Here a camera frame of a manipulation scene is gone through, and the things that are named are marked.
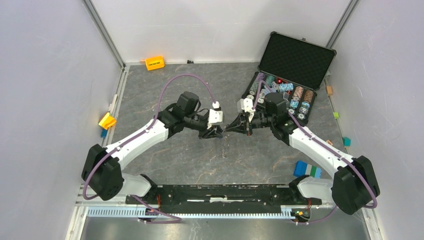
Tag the yellow orange block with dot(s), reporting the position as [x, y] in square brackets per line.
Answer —
[107, 121]

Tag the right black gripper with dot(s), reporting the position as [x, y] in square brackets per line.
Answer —
[241, 124]

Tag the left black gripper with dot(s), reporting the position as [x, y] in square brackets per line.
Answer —
[213, 132]

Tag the teal cube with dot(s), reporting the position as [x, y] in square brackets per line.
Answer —
[346, 141]

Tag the blue white green block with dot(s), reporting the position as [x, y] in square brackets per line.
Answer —
[302, 168]

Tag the orange small cube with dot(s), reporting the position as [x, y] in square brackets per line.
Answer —
[329, 90]

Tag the large metal disc keyring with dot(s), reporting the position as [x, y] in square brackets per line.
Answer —
[223, 141]

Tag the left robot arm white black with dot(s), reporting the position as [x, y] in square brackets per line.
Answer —
[102, 171]

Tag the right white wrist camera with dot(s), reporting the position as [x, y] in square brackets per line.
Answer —
[245, 105]

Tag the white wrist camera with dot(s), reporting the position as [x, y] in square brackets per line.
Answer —
[215, 115]
[245, 105]

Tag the small blue block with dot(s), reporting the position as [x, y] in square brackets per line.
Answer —
[104, 133]

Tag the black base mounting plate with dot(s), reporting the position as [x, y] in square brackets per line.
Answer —
[225, 198]

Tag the black poker chip case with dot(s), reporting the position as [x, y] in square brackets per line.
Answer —
[296, 61]

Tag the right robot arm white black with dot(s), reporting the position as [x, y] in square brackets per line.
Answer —
[353, 184]

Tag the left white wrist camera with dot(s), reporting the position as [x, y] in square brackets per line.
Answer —
[215, 115]

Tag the orange plastic block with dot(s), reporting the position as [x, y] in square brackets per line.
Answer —
[154, 63]

